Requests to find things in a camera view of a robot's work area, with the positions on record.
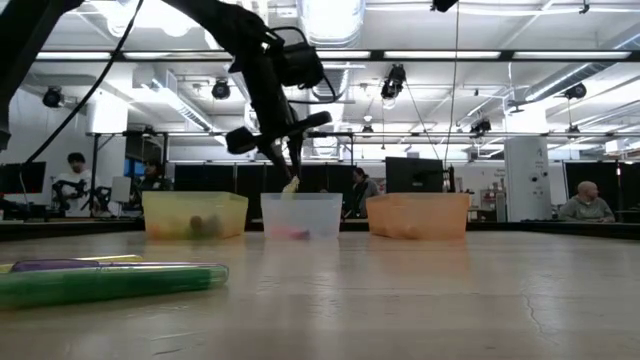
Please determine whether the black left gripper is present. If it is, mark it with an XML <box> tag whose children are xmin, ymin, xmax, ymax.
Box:
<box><xmin>224</xmin><ymin>49</ymin><xmax>334</xmax><ymax>184</ymax></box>

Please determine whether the pink slim highlighter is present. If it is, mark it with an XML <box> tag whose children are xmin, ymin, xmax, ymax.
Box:
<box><xmin>269</xmin><ymin>225</ymin><xmax>312</xmax><ymax>242</ymax></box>

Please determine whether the green slim highlighter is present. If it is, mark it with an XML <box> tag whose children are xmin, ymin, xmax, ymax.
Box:
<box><xmin>0</xmin><ymin>263</ymin><xmax>230</xmax><ymax>310</ymax></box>

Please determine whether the purple slim highlighter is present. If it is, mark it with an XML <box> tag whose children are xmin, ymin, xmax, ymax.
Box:
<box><xmin>9</xmin><ymin>258</ymin><xmax>227</xmax><ymax>274</ymax></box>

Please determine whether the clear plastic bin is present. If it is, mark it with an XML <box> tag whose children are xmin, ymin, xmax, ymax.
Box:
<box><xmin>259</xmin><ymin>192</ymin><xmax>345</xmax><ymax>240</ymax></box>

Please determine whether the person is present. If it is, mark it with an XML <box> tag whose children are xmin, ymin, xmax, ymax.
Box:
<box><xmin>52</xmin><ymin>152</ymin><xmax>101</xmax><ymax>214</ymax></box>
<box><xmin>558</xmin><ymin>180</ymin><xmax>616</xmax><ymax>224</ymax></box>
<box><xmin>132</xmin><ymin>158</ymin><xmax>174</xmax><ymax>194</ymax></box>
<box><xmin>349</xmin><ymin>167</ymin><xmax>381</xmax><ymax>219</ymax></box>

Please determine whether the yellow translucent plastic bin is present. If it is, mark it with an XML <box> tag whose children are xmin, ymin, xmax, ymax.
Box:
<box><xmin>140</xmin><ymin>190</ymin><xmax>250</xmax><ymax>241</ymax></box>

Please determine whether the black monitor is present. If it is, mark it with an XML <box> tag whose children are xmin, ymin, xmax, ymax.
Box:
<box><xmin>0</xmin><ymin>161</ymin><xmax>48</xmax><ymax>195</ymax></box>
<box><xmin>384</xmin><ymin>156</ymin><xmax>446</xmax><ymax>195</ymax></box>

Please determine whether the orange translucent plastic bin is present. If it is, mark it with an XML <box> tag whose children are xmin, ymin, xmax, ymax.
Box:
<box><xmin>365</xmin><ymin>192</ymin><xmax>471</xmax><ymax>241</ymax></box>

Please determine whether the black overhead beam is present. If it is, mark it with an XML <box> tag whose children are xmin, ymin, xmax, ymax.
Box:
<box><xmin>29</xmin><ymin>48</ymin><xmax>640</xmax><ymax>63</ymax></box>

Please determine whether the white column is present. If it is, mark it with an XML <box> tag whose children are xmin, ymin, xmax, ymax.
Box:
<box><xmin>503</xmin><ymin>137</ymin><xmax>553</xmax><ymax>223</ymax></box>

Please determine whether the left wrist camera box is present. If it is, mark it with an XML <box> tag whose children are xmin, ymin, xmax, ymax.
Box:
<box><xmin>272</xmin><ymin>27</ymin><xmax>326</xmax><ymax>90</ymax></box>

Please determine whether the silver ventilation duct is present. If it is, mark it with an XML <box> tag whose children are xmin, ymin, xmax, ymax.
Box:
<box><xmin>295</xmin><ymin>0</ymin><xmax>366</xmax><ymax>101</ymax></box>

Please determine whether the thin hanging cable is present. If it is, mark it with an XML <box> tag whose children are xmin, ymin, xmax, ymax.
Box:
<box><xmin>442</xmin><ymin>0</ymin><xmax>461</xmax><ymax>169</ymax></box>

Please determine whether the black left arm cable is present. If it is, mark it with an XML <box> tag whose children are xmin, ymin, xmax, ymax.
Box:
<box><xmin>19</xmin><ymin>0</ymin><xmax>146</xmax><ymax>169</ymax></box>

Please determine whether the black aluminium table frame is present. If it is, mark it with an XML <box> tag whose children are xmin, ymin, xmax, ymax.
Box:
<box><xmin>0</xmin><ymin>217</ymin><xmax>640</xmax><ymax>241</ymax></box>

